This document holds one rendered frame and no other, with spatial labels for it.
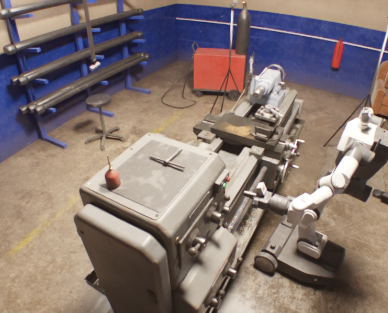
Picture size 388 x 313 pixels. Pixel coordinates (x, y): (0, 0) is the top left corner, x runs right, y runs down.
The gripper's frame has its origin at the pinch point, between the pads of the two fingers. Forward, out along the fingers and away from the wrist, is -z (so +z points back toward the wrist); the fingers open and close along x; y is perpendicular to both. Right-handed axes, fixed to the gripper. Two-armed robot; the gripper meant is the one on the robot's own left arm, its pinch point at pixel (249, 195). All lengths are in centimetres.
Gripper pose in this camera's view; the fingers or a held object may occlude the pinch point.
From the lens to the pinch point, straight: 140.3
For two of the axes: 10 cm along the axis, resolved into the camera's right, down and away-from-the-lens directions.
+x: 4.8, -5.2, 7.1
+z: 8.8, 2.9, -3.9
